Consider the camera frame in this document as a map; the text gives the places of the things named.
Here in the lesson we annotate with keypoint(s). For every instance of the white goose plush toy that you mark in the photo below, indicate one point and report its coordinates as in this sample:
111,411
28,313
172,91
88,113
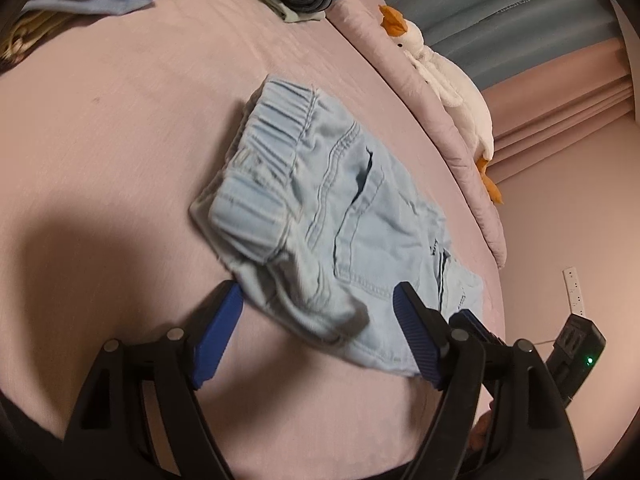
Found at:
454,88

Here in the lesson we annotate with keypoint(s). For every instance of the white power strip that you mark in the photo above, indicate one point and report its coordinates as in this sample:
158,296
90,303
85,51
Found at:
574,292

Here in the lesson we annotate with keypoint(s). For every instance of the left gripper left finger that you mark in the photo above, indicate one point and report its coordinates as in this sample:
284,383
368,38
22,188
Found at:
182,361

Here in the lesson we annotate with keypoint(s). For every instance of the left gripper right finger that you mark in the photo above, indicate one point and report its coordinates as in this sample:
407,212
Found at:
453,361

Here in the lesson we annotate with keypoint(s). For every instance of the pink bed sheet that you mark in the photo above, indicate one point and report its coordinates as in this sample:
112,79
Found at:
108,132

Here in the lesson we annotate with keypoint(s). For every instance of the blue-grey curtain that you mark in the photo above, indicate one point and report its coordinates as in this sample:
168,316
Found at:
493,40

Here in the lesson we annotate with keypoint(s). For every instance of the light blue denim pants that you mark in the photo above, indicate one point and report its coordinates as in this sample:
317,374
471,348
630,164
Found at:
318,221

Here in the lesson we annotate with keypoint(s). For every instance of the right hand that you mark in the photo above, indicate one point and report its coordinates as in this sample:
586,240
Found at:
479,433

